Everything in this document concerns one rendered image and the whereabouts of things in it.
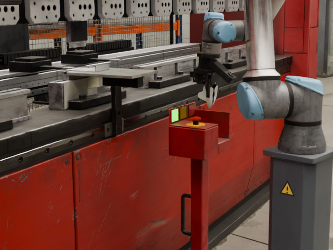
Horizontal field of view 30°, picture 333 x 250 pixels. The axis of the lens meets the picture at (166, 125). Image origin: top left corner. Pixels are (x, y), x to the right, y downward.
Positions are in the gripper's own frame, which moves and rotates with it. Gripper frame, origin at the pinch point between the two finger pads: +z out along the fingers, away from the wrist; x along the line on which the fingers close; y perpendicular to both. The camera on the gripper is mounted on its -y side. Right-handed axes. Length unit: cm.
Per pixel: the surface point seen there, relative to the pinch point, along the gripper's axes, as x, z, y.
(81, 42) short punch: 36, -22, 36
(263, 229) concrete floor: -90, 86, 9
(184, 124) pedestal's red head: 11.2, 6.4, 5.0
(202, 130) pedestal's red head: 15.0, 6.1, -5.1
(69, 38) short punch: 43, -25, 36
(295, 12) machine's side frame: -178, -26, 40
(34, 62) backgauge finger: 43, -14, 52
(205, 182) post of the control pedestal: 5.0, 29.6, -3.1
